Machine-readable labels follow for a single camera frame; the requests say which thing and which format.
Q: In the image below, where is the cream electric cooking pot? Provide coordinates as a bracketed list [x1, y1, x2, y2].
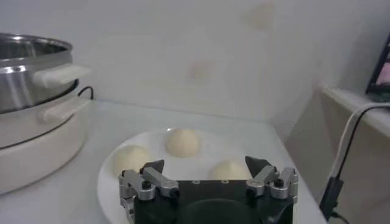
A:
[0, 91, 92, 195]

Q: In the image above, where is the white round plate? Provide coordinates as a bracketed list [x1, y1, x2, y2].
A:
[97, 127, 305, 224]

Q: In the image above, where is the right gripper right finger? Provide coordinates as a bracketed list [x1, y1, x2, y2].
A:
[245, 155, 299, 204]

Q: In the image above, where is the black cable with adapter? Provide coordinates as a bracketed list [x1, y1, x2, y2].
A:
[319, 105, 390, 224]

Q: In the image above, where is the black laptop beside label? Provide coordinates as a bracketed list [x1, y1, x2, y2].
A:
[365, 33, 390, 103]

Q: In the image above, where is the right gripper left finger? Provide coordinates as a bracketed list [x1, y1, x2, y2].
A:
[118, 159, 180, 202]

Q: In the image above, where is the white laptop cable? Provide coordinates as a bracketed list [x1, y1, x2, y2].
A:
[330, 102, 390, 180]

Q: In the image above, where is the black pot power cord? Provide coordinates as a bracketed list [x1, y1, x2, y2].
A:
[77, 86, 94, 100]

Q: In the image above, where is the white steamed baozi bun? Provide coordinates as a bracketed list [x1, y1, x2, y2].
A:
[209, 159, 252, 181]
[113, 144, 152, 177]
[165, 128, 202, 159]

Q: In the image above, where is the white side table with label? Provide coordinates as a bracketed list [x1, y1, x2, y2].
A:
[285, 86, 390, 224]

